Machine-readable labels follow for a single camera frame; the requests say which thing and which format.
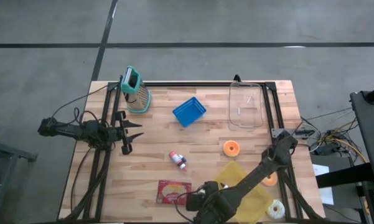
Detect blue plastic basket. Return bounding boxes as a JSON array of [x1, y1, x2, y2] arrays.
[[172, 96, 207, 128]]

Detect white paper sheet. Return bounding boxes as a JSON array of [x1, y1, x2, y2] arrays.
[[312, 164, 334, 205]]

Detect black stand bar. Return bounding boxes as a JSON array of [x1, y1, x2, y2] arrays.
[[316, 162, 374, 189]]

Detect red snack packet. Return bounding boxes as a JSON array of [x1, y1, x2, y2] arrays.
[[156, 179, 193, 206]]

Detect dark grey equipment case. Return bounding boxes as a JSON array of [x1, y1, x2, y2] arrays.
[[350, 90, 374, 187]]

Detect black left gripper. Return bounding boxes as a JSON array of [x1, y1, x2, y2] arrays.
[[107, 111, 144, 156]]

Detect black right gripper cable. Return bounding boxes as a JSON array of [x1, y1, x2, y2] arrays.
[[175, 191, 206, 223]]

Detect teal metal box grater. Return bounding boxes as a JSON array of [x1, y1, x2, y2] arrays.
[[120, 65, 152, 114]]

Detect yellow cable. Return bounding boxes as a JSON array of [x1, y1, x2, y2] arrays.
[[328, 119, 368, 163]]

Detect yellow translucent tray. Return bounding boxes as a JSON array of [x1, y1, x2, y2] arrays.
[[213, 160, 274, 224]]

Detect black metal rig frame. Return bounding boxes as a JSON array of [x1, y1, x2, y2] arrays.
[[58, 81, 326, 224]]

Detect clear plastic container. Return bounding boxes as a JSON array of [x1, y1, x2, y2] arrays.
[[228, 81, 264, 132]]

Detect orange toy donut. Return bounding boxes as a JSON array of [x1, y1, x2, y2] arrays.
[[261, 171, 279, 187], [222, 139, 241, 158]]

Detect red food colouring bottle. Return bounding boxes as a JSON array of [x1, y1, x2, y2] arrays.
[[169, 151, 188, 172]]

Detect grey metal mounting plate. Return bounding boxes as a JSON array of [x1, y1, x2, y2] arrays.
[[271, 127, 315, 139]]

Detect grey metal stand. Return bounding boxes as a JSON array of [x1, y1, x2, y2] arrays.
[[0, 136, 38, 224]]

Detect white frosted toy donut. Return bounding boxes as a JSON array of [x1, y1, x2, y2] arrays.
[[266, 199, 286, 220]]

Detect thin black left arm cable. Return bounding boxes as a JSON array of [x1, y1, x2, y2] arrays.
[[51, 83, 113, 121]]

